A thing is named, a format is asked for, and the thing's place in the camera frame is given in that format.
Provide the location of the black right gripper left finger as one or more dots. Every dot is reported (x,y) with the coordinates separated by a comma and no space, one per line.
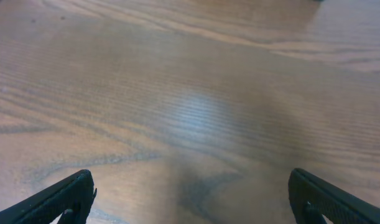
(69,200)

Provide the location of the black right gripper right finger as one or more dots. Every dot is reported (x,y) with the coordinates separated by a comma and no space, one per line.
(314,200)

